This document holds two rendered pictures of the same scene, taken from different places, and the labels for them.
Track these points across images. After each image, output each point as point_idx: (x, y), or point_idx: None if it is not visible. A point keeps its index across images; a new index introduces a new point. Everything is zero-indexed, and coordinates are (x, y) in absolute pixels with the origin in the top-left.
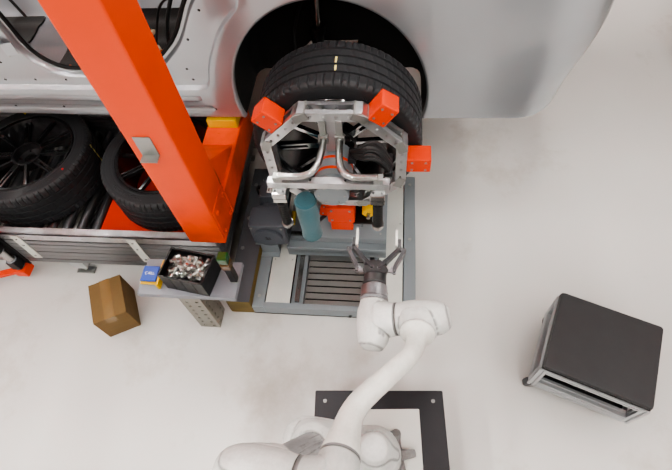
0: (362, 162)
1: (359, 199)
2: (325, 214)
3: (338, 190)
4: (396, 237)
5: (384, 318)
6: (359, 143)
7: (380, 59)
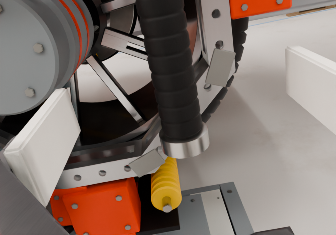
0: (139, 106)
1: (135, 155)
2: (68, 222)
3: (5, 17)
4: (321, 61)
5: None
6: (109, 8)
7: None
